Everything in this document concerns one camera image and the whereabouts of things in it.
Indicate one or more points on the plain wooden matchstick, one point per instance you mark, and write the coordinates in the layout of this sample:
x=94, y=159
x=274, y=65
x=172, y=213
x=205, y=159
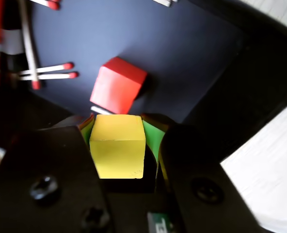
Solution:
x=100, y=110

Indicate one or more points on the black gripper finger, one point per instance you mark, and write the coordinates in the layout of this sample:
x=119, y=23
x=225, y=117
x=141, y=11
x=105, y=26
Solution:
x=194, y=170
x=36, y=194

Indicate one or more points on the red wooden cube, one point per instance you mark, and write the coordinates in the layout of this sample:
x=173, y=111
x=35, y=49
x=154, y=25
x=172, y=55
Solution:
x=116, y=87

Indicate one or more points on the yellow wooden cube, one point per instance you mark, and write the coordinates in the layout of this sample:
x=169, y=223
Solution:
x=116, y=150

